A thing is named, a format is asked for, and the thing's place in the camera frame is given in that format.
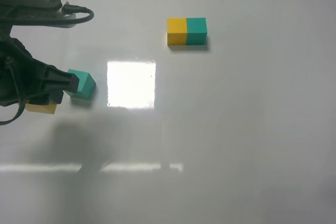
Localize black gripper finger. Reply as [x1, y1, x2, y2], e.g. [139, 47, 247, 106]
[43, 65, 79, 93]
[29, 90, 63, 104]

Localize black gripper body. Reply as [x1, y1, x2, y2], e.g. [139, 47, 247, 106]
[1, 24, 48, 106]

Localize yellow template block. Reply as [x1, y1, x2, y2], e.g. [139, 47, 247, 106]
[167, 18, 187, 46]

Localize green template block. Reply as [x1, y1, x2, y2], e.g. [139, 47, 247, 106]
[186, 17, 207, 46]

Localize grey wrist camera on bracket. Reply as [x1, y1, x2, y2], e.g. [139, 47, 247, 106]
[1, 0, 76, 28]

